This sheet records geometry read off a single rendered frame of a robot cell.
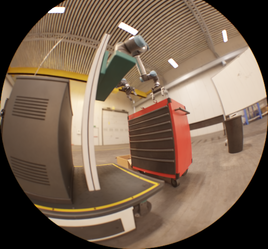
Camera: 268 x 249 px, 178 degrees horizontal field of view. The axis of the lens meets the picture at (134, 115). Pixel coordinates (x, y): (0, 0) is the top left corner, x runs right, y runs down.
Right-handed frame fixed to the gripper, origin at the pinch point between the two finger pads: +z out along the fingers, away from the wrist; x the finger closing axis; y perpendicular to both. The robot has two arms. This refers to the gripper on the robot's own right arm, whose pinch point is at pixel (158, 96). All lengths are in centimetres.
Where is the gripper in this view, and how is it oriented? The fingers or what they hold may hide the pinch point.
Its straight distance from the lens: 101.7
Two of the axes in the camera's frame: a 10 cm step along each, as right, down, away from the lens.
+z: -0.8, 9.1, -4.0
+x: 6.5, -2.6, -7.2
